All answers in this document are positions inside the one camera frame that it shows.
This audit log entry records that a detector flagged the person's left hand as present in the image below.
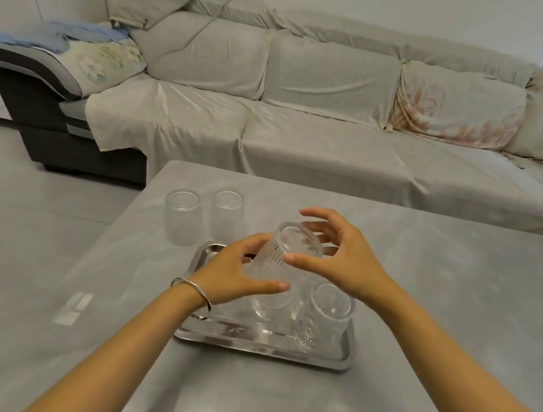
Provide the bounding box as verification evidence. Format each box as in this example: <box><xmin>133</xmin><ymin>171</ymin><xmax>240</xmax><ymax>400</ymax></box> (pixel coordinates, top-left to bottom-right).
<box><xmin>187</xmin><ymin>224</ymin><xmax>298</xmax><ymax>318</ymax></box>

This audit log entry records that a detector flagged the person's right hand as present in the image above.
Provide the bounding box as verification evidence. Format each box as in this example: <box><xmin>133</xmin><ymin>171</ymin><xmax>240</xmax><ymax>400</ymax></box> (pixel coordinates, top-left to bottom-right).
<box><xmin>279</xmin><ymin>204</ymin><xmax>403</xmax><ymax>308</ymax></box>

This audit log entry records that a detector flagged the ribbed clear drinking glass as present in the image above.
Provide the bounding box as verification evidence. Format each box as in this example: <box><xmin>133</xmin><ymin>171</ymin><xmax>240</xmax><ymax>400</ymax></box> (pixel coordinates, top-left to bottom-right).
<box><xmin>240</xmin><ymin>216</ymin><xmax>328</xmax><ymax>296</ymax></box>
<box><xmin>248</xmin><ymin>281</ymin><xmax>299</xmax><ymax>325</ymax></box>
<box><xmin>290</xmin><ymin>279</ymin><xmax>359</xmax><ymax>357</ymax></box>

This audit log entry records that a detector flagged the person's right forearm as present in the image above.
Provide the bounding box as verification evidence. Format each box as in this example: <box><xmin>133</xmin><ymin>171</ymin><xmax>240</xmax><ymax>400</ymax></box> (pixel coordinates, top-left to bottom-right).
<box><xmin>350</xmin><ymin>278</ymin><xmax>543</xmax><ymax>412</ymax></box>

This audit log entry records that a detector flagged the person's left forearm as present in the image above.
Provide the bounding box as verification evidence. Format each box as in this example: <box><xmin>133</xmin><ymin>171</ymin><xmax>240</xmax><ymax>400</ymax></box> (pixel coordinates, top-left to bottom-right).
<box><xmin>22</xmin><ymin>263</ymin><xmax>214</xmax><ymax>412</ymax></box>

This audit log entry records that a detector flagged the stainless steel tray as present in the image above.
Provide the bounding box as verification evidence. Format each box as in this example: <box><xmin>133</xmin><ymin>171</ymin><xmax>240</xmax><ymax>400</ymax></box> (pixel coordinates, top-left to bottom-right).
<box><xmin>171</xmin><ymin>238</ymin><xmax>370</xmax><ymax>374</ymax></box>

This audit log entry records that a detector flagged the smooth clear drinking glass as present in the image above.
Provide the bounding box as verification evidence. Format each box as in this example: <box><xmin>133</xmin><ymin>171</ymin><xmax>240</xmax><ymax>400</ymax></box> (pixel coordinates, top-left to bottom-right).
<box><xmin>206</xmin><ymin>188</ymin><xmax>248</xmax><ymax>248</ymax></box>
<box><xmin>159</xmin><ymin>187</ymin><xmax>207</xmax><ymax>249</ymax></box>

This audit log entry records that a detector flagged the grey sofa cover cloth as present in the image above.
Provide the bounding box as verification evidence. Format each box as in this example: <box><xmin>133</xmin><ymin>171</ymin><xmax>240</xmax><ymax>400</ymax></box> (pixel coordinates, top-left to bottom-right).
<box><xmin>76</xmin><ymin>0</ymin><xmax>543</xmax><ymax>238</ymax></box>

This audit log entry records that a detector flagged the grey sofa back cushion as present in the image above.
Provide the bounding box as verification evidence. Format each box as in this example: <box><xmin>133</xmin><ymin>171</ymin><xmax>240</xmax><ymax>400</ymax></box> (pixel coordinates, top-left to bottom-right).
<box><xmin>122</xmin><ymin>5</ymin><xmax>277</xmax><ymax>103</ymax></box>
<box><xmin>258</xmin><ymin>28</ymin><xmax>406</xmax><ymax>132</ymax></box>

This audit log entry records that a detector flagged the pink floral sofa cushion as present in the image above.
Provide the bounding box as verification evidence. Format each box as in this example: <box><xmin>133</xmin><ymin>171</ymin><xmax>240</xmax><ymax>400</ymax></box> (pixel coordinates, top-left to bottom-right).
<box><xmin>385</xmin><ymin>57</ymin><xmax>531</xmax><ymax>156</ymax></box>

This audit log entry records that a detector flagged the pale floral cloth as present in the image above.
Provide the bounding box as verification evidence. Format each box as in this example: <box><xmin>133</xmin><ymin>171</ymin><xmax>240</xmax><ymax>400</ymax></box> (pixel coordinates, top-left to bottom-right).
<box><xmin>58</xmin><ymin>31</ymin><xmax>150</xmax><ymax>107</ymax></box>

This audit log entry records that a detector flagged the black and grey sofa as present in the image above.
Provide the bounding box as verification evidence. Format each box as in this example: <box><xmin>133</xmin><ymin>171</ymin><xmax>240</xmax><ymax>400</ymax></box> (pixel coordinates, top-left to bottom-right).
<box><xmin>0</xmin><ymin>0</ymin><xmax>543</xmax><ymax>240</ymax></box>

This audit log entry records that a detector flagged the light blue cloth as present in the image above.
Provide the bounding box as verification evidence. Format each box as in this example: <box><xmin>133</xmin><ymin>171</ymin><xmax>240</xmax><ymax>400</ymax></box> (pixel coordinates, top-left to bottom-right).
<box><xmin>0</xmin><ymin>10</ymin><xmax>132</xmax><ymax>64</ymax></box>

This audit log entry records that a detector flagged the silver bracelet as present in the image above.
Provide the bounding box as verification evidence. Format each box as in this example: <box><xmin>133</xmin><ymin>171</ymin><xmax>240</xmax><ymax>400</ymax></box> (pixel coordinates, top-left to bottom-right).
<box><xmin>168</xmin><ymin>276</ymin><xmax>216</xmax><ymax>312</ymax></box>

